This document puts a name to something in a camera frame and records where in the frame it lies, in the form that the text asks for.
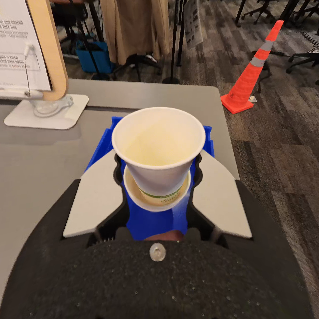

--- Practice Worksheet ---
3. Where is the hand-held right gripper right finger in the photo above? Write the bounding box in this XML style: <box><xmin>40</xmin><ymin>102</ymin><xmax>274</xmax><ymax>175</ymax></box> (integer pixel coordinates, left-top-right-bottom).
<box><xmin>187</xmin><ymin>150</ymin><xmax>253</xmax><ymax>243</ymax></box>

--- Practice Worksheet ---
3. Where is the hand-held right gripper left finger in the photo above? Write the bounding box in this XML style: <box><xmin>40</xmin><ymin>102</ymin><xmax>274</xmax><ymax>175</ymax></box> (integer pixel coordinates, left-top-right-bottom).
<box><xmin>63</xmin><ymin>151</ymin><xmax>130</xmax><ymax>243</ymax></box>

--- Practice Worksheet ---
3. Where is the white paper cup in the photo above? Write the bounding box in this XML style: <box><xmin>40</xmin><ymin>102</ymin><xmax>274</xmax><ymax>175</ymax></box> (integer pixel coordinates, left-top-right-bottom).
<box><xmin>111</xmin><ymin>107</ymin><xmax>206</xmax><ymax>206</ymax></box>
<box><xmin>123</xmin><ymin>166</ymin><xmax>192</xmax><ymax>213</ymax></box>

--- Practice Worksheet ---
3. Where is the blue plastic bin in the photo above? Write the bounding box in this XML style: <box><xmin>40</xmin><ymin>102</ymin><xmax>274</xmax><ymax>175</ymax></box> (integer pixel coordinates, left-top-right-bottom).
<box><xmin>85</xmin><ymin>116</ymin><xmax>215</xmax><ymax>241</ymax></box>

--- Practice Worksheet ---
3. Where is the person's right hand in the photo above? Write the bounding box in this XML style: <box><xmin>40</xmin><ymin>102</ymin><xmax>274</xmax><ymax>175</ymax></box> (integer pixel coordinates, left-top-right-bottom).
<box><xmin>146</xmin><ymin>230</ymin><xmax>185</xmax><ymax>242</ymax></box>

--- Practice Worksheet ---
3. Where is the orange traffic cone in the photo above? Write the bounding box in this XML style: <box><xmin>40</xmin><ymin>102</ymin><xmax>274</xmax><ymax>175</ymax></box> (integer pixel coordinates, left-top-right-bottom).
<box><xmin>220</xmin><ymin>20</ymin><xmax>284</xmax><ymax>114</ymax></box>

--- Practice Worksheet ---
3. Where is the black round-base stand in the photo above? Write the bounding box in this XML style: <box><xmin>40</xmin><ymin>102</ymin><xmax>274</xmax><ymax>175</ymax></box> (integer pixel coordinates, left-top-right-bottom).
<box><xmin>162</xmin><ymin>0</ymin><xmax>187</xmax><ymax>85</ymax></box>

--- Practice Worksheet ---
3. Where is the teal crate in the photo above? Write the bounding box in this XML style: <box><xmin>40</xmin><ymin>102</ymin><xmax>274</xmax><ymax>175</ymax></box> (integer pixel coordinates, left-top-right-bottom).
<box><xmin>75</xmin><ymin>41</ymin><xmax>115</xmax><ymax>74</ymax></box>

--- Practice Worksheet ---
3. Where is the black chair base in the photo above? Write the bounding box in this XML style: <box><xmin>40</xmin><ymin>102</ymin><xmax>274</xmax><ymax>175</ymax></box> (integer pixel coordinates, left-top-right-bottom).
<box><xmin>285</xmin><ymin>49</ymin><xmax>319</xmax><ymax>85</ymax></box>

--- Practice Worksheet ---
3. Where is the printed instruction sheet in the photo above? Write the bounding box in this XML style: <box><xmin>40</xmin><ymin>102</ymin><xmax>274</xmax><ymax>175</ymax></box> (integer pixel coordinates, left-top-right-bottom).
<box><xmin>0</xmin><ymin>0</ymin><xmax>53</xmax><ymax>91</ymax></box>

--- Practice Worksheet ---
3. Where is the tan cloth cover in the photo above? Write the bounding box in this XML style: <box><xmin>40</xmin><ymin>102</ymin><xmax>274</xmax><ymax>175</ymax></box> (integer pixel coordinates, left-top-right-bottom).
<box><xmin>100</xmin><ymin>0</ymin><xmax>170</xmax><ymax>66</ymax></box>

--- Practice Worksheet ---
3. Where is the hanging printed paper sheet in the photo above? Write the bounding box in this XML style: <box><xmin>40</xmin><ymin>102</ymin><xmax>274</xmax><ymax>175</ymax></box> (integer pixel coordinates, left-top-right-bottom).
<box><xmin>184</xmin><ymin>0</ymin><xmax>203</xmax><ymax>50</ymax></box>

